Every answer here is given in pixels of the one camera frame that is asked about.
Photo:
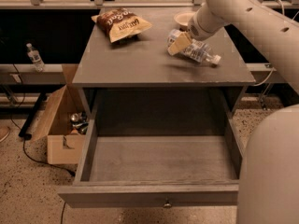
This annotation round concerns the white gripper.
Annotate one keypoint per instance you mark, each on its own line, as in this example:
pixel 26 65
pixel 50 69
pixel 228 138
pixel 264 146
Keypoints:
pixel 197 32

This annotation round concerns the blue plastic water bottle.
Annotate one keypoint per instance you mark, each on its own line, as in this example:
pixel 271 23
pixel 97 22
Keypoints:
pixel 198 50

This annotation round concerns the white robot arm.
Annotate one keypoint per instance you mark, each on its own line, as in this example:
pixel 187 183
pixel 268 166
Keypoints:
pixel 268 190

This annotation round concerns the open grey drawer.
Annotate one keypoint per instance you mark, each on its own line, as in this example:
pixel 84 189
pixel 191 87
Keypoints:
pixel 139 161

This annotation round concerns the clear water bottle on ledge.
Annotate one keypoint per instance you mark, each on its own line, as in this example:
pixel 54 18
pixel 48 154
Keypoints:
pixel 35 57

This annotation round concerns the white paper bowl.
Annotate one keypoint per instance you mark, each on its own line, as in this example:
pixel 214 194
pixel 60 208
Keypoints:
pixel 182 19

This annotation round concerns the grey wooden cabinet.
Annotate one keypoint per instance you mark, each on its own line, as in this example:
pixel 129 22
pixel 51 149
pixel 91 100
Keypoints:
pixel 148 80

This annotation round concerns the brown chip bag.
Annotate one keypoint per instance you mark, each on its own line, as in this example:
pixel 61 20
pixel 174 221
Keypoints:
pixel 121 23

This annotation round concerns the metal cans in box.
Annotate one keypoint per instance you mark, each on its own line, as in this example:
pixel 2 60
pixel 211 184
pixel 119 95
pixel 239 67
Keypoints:
pixel 79 123

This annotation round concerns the cardboard box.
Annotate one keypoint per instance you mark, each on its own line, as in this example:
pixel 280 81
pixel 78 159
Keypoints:
pixel 63 144

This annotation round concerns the grey metal ledge rail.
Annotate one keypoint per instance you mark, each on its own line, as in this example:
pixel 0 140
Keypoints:
pixel 53 74

